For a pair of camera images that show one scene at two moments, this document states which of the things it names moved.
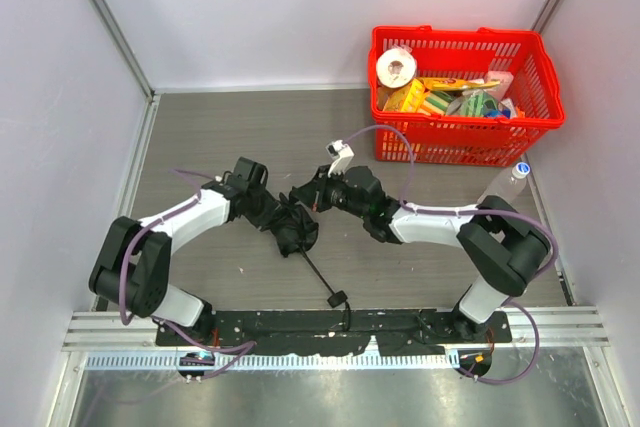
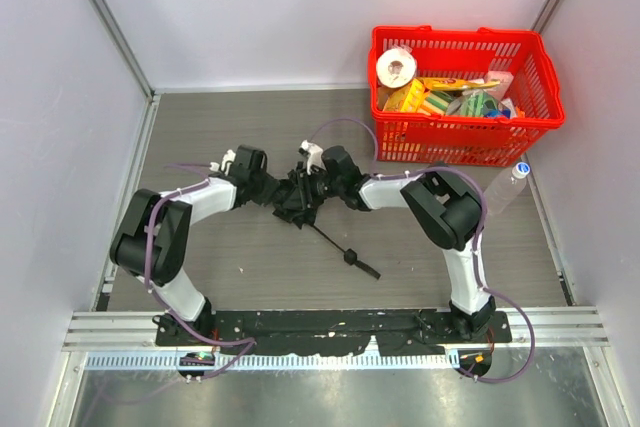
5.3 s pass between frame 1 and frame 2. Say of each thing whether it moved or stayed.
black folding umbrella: moved
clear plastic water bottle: stayed
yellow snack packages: stayed
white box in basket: stayed
